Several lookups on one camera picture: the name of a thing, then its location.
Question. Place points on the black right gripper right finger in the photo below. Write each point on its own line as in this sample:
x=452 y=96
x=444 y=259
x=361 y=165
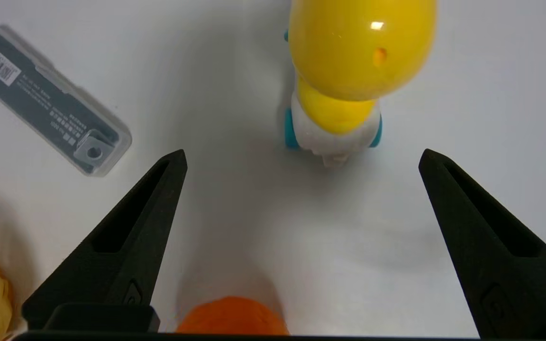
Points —
x=505 y=265

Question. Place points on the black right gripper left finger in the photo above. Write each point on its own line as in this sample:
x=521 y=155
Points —
x=126 y=246

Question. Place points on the yellow duck toy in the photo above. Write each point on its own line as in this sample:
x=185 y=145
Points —
x=353 y=52

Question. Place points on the orange fruit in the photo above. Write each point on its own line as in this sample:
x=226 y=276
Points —
x=232 y=317

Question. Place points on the clear plastic case grey insert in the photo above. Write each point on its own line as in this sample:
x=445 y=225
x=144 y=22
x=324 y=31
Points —
x=40 y=94

